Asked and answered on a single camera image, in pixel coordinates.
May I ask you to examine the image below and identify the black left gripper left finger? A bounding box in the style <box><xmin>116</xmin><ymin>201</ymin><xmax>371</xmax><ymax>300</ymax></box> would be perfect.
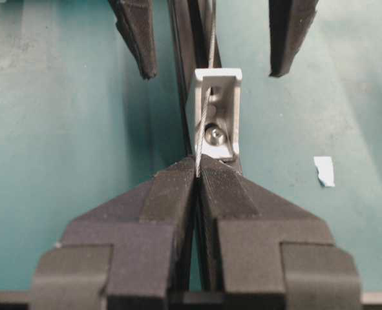
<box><xmin>30</xmin><ymin>157</ymin><xmax>195</xmax><ymax>309</ymax></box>

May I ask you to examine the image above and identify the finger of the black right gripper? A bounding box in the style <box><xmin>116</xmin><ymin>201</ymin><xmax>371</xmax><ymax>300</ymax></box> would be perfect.
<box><xmin>108</xmin><ymin>0</ymin><xmax>157</xmax><ymax>79</ymax></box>
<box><xmin>268</xmin><ymin>0</ymin><xmax>318</xmax><ymax>77</ymax></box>

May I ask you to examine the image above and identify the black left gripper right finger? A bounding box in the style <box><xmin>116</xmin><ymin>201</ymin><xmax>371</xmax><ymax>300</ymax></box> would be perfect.
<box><xmin>200</xmin><ymin>156</ymin><xmax>362</xmax><ymax>309</ymax></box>

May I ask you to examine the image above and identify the thin steel wire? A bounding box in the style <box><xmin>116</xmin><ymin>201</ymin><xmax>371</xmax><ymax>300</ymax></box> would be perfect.
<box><xmin>194</xmin><ymin>19</ymin><xmax>220</xmax><ymax>178</ymax></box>

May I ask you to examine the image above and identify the silver metal corner fitting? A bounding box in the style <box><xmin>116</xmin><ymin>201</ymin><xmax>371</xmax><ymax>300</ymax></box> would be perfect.
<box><xmin>186</xmin><ymin>68</ymin><xmax>242</xmax><ymax>162</ymax></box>

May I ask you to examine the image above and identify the silver fitting screw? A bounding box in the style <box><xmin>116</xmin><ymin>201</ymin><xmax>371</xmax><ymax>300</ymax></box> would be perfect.
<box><xmin>205</xmin><ymin>125</ymin><xmax>226</xmax><ymax>146</ymax></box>

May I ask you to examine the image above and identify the white tape piece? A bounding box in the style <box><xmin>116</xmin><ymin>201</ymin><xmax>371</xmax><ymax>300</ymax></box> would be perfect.
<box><xmin>313</xmin><ymin>156</ymin><xmax>335</xmax><ymax>187</ymax></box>

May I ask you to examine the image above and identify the black aluminium rail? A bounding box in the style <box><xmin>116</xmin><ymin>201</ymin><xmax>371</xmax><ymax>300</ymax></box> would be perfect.
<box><xmin>168</xmin><ymin>0</ymin><xmax>243</xmax><ymax>175</ymax></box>

